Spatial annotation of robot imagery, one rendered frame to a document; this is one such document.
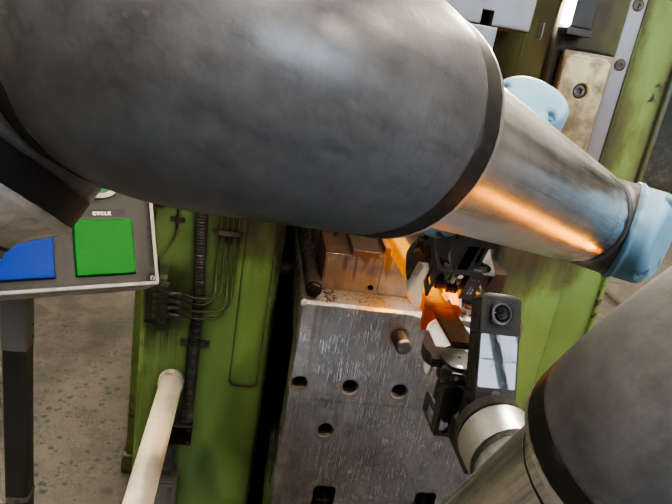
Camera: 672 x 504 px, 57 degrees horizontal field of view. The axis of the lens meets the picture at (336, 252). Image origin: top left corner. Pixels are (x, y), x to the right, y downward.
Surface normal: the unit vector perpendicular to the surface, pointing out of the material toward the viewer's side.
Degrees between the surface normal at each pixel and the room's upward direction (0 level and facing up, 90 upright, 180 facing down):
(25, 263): 60
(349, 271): 90
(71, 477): 0
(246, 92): 94
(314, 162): 110
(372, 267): 90
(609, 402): 74
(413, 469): 90
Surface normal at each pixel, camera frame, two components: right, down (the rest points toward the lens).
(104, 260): 0.51, -0.15
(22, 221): 0.21, 0.90
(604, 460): -0.80, 0.03
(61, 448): 0.16, -0.93
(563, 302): 0.10, 0.35
